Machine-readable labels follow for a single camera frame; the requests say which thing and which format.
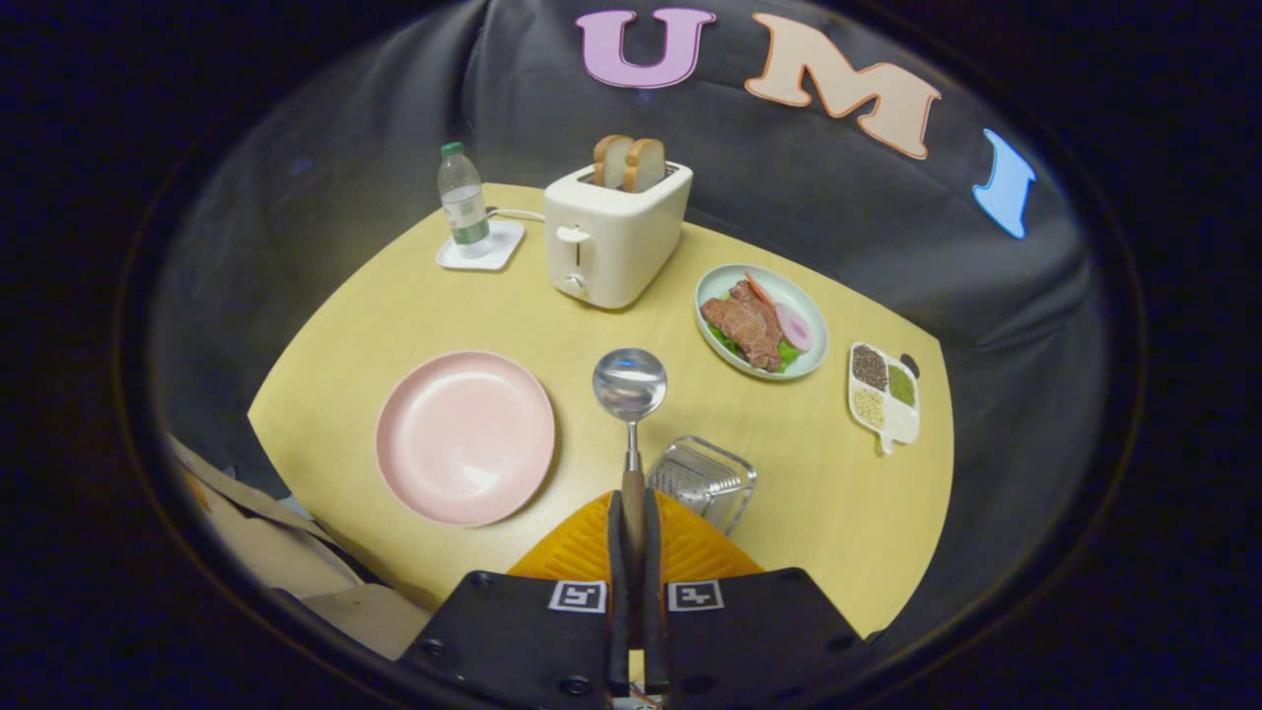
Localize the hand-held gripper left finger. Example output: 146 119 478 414
399 490 632 703

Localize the brown meat slice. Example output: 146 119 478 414
700 281 783 373

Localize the white square coaster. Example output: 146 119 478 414
436 219 526 272

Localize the green lettuce leaf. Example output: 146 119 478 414
706 320 802 374

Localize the pink onion slice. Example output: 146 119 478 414
774 302 814 353

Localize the clear water bottle green cap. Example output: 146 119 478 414
438 142 491 259

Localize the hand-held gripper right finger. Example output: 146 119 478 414
646 490 866 703

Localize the person's beige clothing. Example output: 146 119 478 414
168 434 435 660

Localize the spoon with wooden handle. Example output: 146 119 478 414
593 348 668 583

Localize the pale green plate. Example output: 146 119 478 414
694 263 829 381

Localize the white toaster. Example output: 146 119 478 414
544 161 694 310

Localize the perforated metal basket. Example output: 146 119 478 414
648 436 758 535

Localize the pink plate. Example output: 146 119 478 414
375 351 556 528

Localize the white divided dish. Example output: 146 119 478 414
848 341 922 456

